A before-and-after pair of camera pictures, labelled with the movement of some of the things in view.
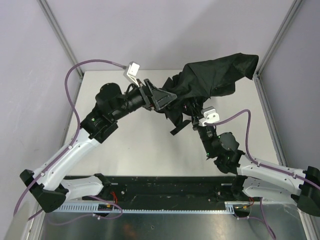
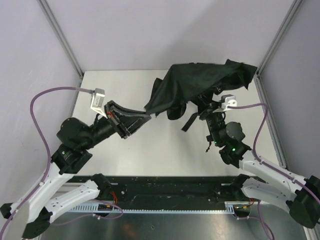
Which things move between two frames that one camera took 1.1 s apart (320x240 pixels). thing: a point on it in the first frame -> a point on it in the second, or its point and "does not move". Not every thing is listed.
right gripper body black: x=196 y=120 -> x=206 y=110
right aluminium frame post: x=296 y=4 does not move
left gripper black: x=145 y=96 -> x=116 y=121
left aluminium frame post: x=60 y=35 does not move
